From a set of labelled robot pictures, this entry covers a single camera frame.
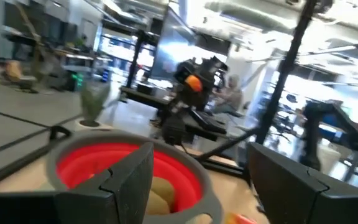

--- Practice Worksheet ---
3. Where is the computer tower green light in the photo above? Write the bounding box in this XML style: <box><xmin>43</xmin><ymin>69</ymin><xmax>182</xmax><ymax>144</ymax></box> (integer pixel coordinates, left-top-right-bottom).
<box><xmin>68</xmin><ymin>70</ymin><xmax>86</xmax><ymax>91</ymax></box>

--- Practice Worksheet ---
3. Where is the potted plant white pot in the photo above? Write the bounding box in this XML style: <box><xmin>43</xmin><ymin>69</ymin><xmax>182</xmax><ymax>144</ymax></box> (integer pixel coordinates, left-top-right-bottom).
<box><xmin>74</xmin><ymin>79</ymin><xmax>115</xmax><ymax>132</ymax></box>

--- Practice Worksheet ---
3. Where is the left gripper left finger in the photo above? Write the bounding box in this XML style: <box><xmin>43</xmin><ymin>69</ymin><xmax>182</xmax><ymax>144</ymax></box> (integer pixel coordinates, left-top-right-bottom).
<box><xmin>54</xmin><ymin>142</ymin><xmax>155</xmax><ymax>224</ymax></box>

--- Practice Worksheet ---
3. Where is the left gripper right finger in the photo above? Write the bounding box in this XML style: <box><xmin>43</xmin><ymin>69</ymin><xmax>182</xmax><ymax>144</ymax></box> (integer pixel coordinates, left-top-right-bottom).
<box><xmin>246</xmin><ymin>142</ymin><xmax>358</xmax><ymax>224</ymax></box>

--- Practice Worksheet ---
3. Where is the red mango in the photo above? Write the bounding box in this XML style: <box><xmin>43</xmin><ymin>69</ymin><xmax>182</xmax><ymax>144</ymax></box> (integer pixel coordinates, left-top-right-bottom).
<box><xmin>224</xmin><ymin>212</ymin><xmax>258</xmax><ymax>224</ymax></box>

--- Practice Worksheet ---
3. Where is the large dark display screen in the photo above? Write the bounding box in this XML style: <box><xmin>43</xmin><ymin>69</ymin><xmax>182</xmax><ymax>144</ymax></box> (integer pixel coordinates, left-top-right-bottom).
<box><xmin>149</xmin><ymin>8</ymin><xmax>196</xmax><ymax>79</ymax></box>

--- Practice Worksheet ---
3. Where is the person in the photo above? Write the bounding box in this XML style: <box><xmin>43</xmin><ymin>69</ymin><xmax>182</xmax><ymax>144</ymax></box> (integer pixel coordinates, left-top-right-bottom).
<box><xmin>210</xmin><ymin>73</ymin><xmax>246</xmax><ymax>115</ymax></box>

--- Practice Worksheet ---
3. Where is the red collapsible bowl grey rim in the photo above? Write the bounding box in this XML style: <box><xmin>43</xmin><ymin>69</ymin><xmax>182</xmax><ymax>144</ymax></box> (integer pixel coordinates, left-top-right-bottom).
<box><xmin>45</xmin><ymin>132</ymin><xmax>224</xmax><ymax>224</ymax></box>

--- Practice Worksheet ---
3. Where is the black keyboard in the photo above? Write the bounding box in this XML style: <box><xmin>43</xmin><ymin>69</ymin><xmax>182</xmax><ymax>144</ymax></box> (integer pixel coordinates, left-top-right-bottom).
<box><xmin>188</xmin><ymin>108</ymin><xmax>229</xmax><ymax>135</ymax></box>

